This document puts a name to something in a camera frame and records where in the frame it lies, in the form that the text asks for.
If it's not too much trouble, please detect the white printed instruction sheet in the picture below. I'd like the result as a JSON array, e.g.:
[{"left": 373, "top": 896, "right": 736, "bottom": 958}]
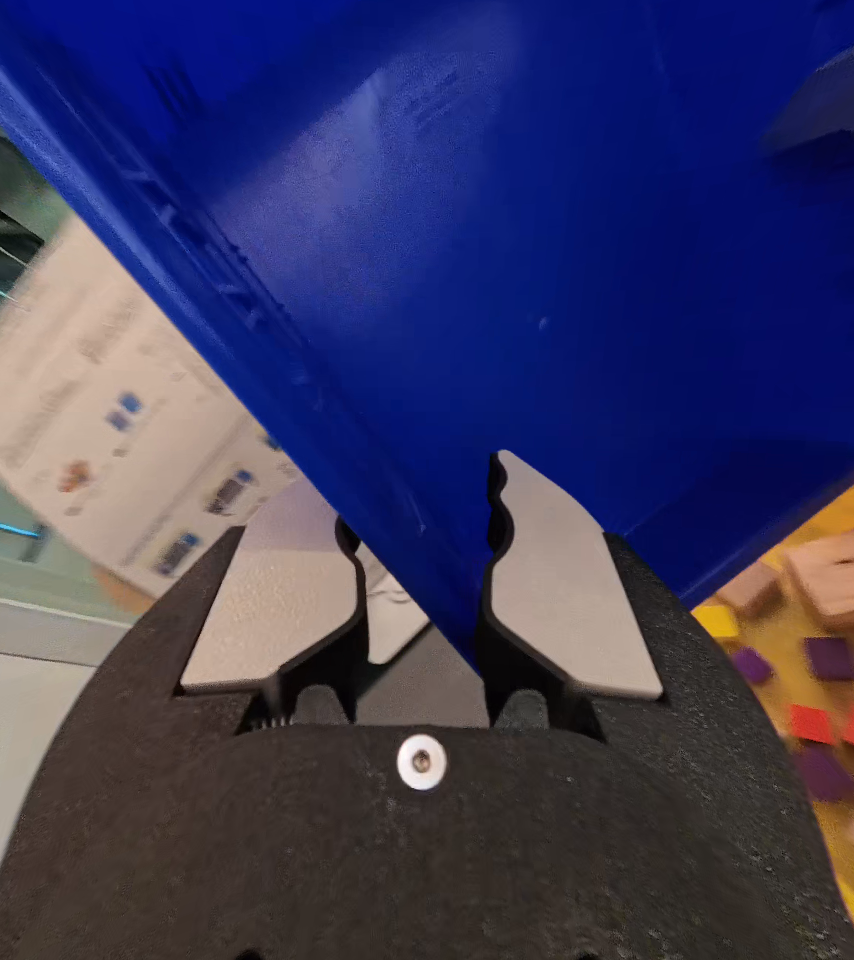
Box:
[{"left": 0, "top": 217, "right": 431, "bottom": 667}]

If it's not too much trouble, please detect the blue plastic box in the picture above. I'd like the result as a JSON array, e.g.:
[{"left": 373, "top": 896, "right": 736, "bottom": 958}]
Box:
[{"left": 0, "top": 0, "right": 854, "bottom": 670}]

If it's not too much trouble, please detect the pile of wooden cubes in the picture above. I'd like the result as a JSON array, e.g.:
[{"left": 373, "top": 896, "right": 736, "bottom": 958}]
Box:
[{"left": 693, "top": 525, "right": 854, "bottom": 890}]

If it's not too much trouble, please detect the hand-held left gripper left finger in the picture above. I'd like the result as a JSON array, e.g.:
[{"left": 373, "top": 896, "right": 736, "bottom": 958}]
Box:
[{"left": 178, "top": 478, "right": 369, "bottom": 727}]

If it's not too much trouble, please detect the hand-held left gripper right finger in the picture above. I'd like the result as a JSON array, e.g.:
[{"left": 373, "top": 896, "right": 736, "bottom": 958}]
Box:
[{"left": 474, "top": 448, "right": 665, "bottom": 729}]

